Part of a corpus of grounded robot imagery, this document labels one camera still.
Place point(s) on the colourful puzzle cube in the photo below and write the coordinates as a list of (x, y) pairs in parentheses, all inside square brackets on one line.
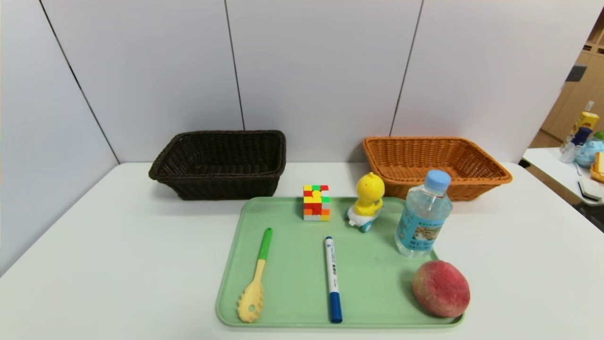
[(316, 204)]

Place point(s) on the yellow duck scooter toy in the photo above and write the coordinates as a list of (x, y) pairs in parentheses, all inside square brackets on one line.
[(369, 191)]

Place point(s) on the clear water bottle blue cap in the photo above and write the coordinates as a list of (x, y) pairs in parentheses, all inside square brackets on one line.
[(422, 222)]

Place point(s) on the red peach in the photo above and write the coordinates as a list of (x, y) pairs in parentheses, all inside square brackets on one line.
[(441, 289)]

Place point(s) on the dark brown wicker basket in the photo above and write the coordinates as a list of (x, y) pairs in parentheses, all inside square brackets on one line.
[(212, 186)]

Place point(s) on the orange wicker basket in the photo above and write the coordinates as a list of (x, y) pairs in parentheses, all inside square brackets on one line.
[(406, 160)]

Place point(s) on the white marker blue cap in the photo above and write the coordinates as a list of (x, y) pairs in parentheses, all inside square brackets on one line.
[(332, 274)]

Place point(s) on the light green plastic tray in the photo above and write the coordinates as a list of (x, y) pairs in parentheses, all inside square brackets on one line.
[(377, 283)]

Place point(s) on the white side table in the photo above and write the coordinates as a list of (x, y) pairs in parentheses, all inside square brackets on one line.
[(549, 167)]

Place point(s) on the clear bottle dark blue cap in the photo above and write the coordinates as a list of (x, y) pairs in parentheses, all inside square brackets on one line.
[(573, 144)]

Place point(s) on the wooden cabinet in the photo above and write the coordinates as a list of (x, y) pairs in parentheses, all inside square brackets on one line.
[(573, 106)]

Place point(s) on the yellow bottle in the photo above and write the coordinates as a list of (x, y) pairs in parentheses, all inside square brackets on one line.
[(586, 120)]

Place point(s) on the light blue round container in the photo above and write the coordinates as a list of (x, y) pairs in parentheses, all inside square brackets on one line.
[(592, 153)]

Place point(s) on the black and white flat item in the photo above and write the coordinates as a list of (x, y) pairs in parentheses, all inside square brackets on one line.
[(592, 190)]

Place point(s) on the orange yellow item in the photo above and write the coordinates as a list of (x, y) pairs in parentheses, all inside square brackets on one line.
[(599, 167)]

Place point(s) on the grey wall box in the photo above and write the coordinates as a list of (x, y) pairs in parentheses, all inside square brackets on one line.
[(576, 72)]

